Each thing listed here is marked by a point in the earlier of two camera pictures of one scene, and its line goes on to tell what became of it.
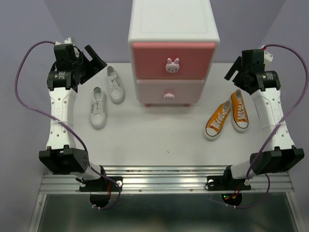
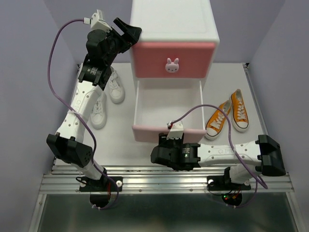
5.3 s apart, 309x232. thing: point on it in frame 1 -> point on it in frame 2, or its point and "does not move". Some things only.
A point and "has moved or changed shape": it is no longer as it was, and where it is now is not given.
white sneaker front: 98,111 does not move
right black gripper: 237,66 -> 162,142
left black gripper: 96,65 -> 131,37
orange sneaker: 239,117 does not move
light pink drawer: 186,91 has moved or changed shape
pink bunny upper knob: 172,67 does not move
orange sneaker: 217,120 does not move
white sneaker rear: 116,87 does not move
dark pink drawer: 196,60 does not move
